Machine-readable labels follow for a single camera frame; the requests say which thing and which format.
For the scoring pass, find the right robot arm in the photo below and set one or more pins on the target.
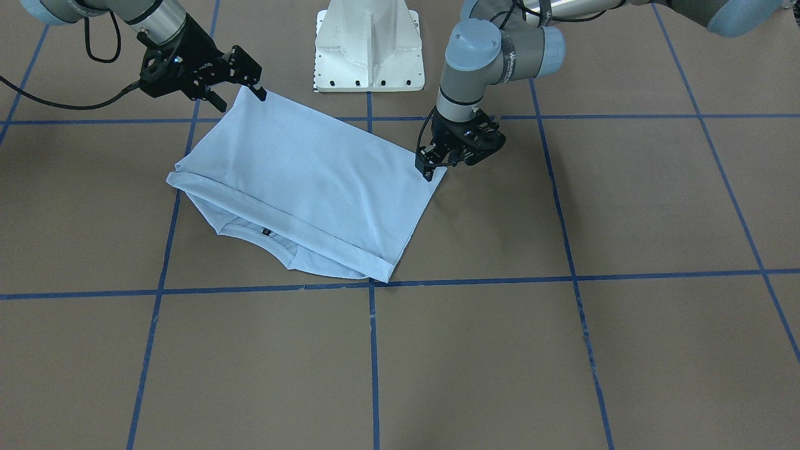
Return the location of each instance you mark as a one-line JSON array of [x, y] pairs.
[[156, 23]]

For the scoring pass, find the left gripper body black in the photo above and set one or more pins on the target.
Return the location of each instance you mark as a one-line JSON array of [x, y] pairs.
[[445, 129]]

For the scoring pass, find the light blue t-shirt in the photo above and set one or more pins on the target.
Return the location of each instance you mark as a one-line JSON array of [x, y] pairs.
[[322, 196]]

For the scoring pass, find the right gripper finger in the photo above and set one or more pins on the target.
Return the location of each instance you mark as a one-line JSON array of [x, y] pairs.
[[240, 68]]

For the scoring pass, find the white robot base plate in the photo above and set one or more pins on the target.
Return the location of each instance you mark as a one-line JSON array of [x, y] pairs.
[[368, 46]]

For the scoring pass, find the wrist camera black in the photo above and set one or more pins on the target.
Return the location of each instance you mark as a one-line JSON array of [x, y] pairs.
[[476, 139], [159, 76]]

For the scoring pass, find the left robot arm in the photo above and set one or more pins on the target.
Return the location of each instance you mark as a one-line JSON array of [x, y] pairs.
[[497, 42]]

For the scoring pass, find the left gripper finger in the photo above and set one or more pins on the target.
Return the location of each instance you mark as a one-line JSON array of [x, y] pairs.
[[428, 159]]

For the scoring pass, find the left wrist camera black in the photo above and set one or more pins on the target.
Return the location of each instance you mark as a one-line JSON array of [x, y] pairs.
[[476, 139]]

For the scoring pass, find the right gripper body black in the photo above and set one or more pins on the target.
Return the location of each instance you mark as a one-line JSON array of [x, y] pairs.
[[199, 49]]

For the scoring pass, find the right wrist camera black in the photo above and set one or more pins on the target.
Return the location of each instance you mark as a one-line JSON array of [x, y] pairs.
[[159, 76]]

